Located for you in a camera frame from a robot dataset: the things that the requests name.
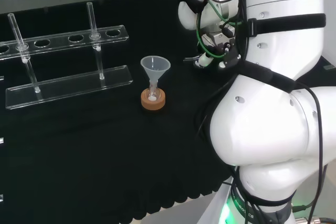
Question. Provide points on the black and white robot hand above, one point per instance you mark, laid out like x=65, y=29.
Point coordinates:
x=225, y=61

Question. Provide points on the translucent plastic funnel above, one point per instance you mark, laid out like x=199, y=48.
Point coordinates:
x=155, y=68

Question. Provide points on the small round-bottom glass flask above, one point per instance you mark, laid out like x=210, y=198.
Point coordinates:
x=153, y=95

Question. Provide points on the clear acrylic funnel stand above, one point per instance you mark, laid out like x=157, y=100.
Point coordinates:
x=68, y=85

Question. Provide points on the black cloth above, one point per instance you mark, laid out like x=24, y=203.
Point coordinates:
x=92, y=150

